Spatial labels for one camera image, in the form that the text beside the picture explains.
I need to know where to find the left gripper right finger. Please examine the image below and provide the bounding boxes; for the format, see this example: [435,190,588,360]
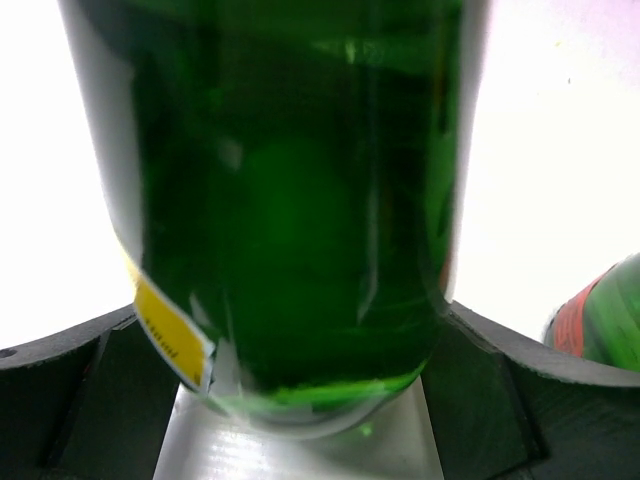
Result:
[421,303,639,480]

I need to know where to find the green bottle red label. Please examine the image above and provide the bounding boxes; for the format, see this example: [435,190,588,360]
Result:
[542,253,639,372]

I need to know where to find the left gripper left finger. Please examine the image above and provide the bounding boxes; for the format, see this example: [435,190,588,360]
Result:
[1,306,179,480]

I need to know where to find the green Perrier glass bottle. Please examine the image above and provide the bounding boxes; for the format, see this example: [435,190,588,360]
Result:
[59,1,490,439]

